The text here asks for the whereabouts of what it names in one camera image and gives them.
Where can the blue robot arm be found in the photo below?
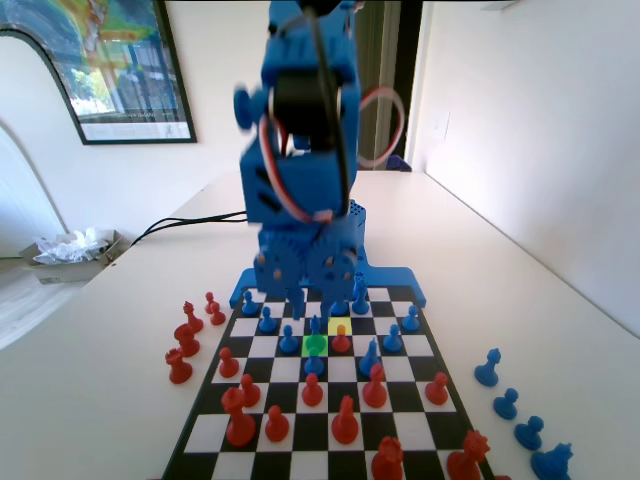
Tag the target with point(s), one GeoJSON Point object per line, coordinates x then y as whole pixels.
{"type": "Point", "coordinates": [290, 55]}

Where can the blue chess king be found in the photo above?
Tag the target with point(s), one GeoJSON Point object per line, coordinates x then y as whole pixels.
{"type": "Point", "coordinates": [360, 281]}

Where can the blue tall chess piece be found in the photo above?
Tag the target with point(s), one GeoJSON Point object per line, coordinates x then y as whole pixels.
{"type": "Point", "coordinates": [370, 356]}
{"type": "Point", "coordinates": [341, 306]}

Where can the blue chess pawn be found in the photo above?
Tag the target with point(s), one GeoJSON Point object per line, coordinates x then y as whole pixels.
{"type": "Point", "coordinates": [392, 340]}
{"type": "Point", "coordinates": [506, 406]}
{"type": "Point", "coordinates": [287, 342]}
{"type": "Point", "coordinates": [529, 434]}
{"type": "Point", "coordinates": [248, 305]}
{"type": "Point", "coordinates": [314, 365]}
{"type": "Point", "coordinates": [267, 322]}
{"type": "Point", "coordinates": [411, 320]}

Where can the red chess pawn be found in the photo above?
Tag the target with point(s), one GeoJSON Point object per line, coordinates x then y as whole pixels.
{"type": "Point", "coordinates": [437, 390]}
{"type": "Point", "coordinates": [216, 316]}
{"type": "Point", "coordinates": [276, 426]}
{"type": "Point", "coordinates": [227, 365]}
{"type": "Point", "coordinates": [210, 300]}
{"type": "Point", "coordinates": [250, 392]}
{"type": "Point", "coordinates": [312, 392]}
{"type": "Point", "coordinates": [340, 344]}

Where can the red chess queen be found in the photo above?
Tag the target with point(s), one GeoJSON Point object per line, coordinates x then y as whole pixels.
{"type": "Point", "coordinates": [193, 319]}

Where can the red chess bishop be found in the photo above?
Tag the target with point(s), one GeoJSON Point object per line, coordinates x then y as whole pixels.
{"type": "Point", "coordinates": [186, 342]}
{"type": "Point", "coordinates": [375, 390]}

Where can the blue plastic peg piece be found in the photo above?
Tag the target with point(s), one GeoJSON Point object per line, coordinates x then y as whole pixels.
{"type": "Point", "coordinates": [552, 462]}

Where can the black white chessboard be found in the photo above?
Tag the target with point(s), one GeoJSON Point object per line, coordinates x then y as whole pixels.
{"type": "Point", "coordinates": [285, 372]}

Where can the dark door panel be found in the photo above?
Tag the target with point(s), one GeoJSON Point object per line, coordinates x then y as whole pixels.
{"type": "Point", "coordinates": [395, 50]}

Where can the crumpled clear plastic wrap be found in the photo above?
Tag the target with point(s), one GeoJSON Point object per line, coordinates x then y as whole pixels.
{"type": "Point", "coordinates": [70, 247]}

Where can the cardboard box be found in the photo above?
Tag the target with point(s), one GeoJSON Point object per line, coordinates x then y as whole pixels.
{"type": "Point", "coordinates": [65, 272]}

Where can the black framed map poster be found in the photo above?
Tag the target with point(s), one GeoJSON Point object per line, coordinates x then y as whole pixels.
{"type": "Point", "coordinates": [115, 65]}

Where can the white curved chair back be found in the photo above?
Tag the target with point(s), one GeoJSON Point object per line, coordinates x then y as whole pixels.
{"type": "Point", "coordinates": [30, 150]}

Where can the white wall switch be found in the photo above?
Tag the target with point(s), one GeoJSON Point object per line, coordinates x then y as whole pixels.
{"type": "Point", "coordinates": [441, 126]}

